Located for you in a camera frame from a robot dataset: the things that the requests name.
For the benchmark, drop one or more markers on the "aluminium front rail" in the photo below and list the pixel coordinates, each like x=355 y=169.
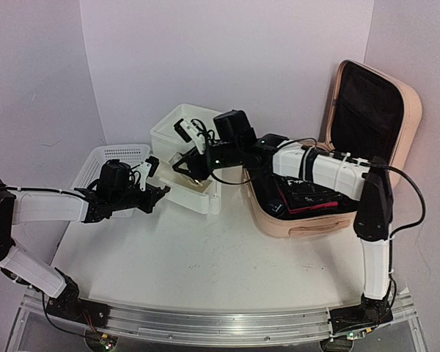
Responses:
x=234 y=330

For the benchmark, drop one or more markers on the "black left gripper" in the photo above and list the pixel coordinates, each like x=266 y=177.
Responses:
x=152 y=197

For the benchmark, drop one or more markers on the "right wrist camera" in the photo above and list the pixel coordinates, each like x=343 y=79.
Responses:
x=190 y=132

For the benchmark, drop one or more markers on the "white tall plastic bin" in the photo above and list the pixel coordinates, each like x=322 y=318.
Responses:
x=207 y=198

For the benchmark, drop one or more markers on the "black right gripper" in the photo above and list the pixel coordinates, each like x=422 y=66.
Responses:
x=198 y=170

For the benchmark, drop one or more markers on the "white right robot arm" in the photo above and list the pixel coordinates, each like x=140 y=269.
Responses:
x=366 y=182

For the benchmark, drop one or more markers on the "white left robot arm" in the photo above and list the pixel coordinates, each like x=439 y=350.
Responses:
x=61 y=292

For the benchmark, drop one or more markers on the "red folded garment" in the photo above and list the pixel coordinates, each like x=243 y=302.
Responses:
x=324 y=206

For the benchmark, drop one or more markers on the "white perforated plastic basket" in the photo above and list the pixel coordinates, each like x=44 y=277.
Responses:
x=132 y=154

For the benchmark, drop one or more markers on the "beige hard-shell suitcase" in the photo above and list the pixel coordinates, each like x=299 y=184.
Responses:
x=372 y=115

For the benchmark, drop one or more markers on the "black folded clothes stack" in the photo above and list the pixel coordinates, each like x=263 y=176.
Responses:
x=276 y=194

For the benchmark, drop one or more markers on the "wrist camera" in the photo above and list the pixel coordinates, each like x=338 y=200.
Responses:
x=190 y=132
x=146 y=169

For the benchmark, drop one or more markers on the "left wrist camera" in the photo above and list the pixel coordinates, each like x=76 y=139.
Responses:
x=146 y=169

